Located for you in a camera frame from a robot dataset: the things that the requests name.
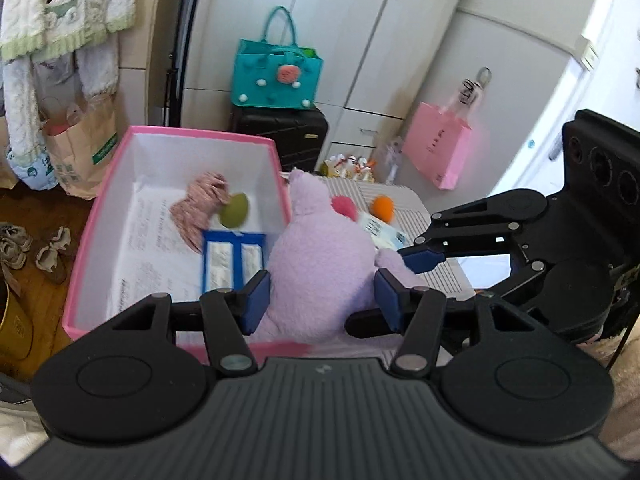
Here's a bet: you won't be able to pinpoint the green soft pad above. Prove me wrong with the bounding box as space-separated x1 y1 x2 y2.
219 193 250 230

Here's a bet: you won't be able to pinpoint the white door with handle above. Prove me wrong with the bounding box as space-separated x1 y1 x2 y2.
491 0 639 195

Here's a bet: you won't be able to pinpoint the white wardrobe cabinet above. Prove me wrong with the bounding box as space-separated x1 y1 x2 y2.
178 0 594 208

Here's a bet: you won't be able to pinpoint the floral pink scrunchie cloth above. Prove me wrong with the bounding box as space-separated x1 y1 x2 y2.
169 172 231 254

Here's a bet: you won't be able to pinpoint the pink paper shopping bag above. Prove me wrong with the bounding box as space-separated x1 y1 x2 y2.
402 103 473 191

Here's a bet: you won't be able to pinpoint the grey slippers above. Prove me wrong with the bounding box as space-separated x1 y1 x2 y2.
1 222 75 278

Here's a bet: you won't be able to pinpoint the purple plush toy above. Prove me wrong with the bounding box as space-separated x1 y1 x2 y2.
248 169 424 344

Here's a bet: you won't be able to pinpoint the cream fleece pajama jacket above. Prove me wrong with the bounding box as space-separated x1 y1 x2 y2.
1 0 136 62

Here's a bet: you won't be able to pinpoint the black suitcase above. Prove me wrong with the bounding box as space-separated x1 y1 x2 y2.
230 105 329 172

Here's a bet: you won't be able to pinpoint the pink storage box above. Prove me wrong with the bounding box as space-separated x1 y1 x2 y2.
62 126 291 339

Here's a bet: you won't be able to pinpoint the white printed paper sheet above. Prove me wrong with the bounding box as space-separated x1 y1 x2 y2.
106 188 230 315

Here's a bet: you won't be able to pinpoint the blue wet wipes pack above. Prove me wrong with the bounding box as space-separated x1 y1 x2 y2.
202 231 266 292

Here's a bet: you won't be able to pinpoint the orange plush ball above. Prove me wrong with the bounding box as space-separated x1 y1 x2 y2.
370 195 395 223

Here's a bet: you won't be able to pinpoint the red strawberry plush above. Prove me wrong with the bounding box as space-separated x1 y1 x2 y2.
331 195 359 222

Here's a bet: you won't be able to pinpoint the white cotton tissue pack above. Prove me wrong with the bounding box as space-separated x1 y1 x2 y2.
357 211 412 252

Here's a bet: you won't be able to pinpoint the brown paper bag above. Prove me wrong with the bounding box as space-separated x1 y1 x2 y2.
44 100 119 200

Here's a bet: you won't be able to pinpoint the yellow drink bottle pack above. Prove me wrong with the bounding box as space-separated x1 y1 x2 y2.
319 154 375 182

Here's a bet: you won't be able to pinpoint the teal felt tote bag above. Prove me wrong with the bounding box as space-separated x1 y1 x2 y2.
230 6 323 110

